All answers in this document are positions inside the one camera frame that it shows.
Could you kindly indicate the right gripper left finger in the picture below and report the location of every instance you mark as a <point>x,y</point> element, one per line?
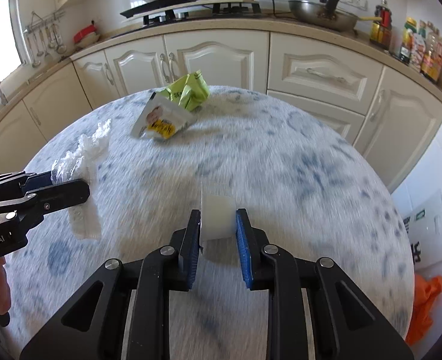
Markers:
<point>189,252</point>

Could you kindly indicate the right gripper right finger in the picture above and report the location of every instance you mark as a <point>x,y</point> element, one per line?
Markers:
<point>250,243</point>

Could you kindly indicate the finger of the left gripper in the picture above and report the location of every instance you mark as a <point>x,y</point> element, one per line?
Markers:
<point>52,197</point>
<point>18,183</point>

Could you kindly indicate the crinkled clear plastic wrap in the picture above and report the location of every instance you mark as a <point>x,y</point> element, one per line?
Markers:
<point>81,164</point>

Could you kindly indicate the white plastic cup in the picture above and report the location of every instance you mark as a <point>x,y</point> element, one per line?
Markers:
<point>217,225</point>

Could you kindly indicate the white yellow snack packet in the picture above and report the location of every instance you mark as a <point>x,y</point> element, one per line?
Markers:
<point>161,119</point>

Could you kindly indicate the green snack bag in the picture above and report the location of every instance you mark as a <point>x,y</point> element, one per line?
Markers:
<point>188,92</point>

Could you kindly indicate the cream kitchen cabinets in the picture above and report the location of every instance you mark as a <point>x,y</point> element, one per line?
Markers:
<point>389,112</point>

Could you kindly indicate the hanging utensil rack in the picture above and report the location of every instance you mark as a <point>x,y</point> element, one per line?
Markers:
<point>44,40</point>

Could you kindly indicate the red white bowl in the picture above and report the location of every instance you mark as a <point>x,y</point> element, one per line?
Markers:
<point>84,33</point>

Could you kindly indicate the white rice sack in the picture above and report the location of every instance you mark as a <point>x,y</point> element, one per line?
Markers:
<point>424,228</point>

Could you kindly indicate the orange plastic bag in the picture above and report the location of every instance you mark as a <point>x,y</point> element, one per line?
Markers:
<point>425,294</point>

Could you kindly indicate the black gas stove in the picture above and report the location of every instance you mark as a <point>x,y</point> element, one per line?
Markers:
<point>171,11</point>

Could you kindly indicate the steel wok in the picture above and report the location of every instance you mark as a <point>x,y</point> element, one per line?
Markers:
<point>326,15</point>

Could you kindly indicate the dark oil bottle red cap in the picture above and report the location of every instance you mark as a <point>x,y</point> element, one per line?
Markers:
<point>381,28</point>

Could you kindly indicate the cluster of condiment bottles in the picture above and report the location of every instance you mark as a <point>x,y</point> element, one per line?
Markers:
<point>421,48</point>

